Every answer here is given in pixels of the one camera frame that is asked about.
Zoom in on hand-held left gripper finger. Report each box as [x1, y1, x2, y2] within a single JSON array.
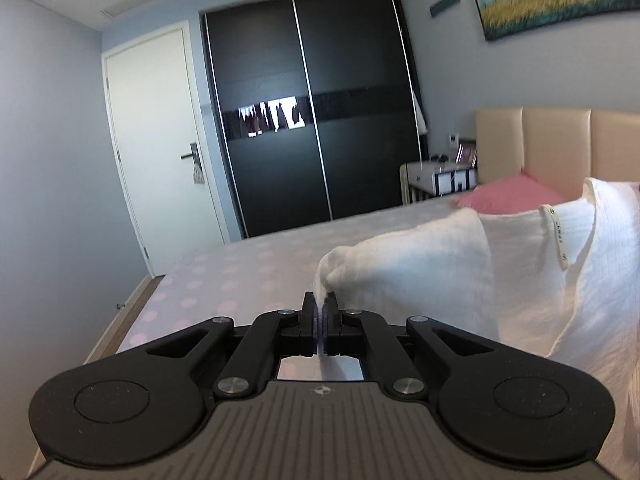
[[145, 291, 321, 401], [320, 291, 495, 401]]

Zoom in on white textured garment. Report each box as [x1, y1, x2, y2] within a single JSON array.
[[312, 177, 640, 463]]

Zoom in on bed with pink-dotted sheet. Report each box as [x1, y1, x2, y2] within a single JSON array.
[[82, 199, 476, 382]]

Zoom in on black sliding-door wardrobe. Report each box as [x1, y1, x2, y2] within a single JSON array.
[[200, 0, 432, 240]]

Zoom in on white bedside table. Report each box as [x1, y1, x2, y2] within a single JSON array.
[[399, 159, 479, 206]]

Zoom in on pink pillow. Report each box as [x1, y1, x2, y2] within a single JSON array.
[[451, 172, 569, 216]]

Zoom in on white door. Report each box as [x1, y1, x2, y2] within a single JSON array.
[[101, 20, 232, 279]]

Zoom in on beige padded headboard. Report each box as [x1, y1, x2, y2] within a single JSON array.
[[474, 106, 640, 200]]

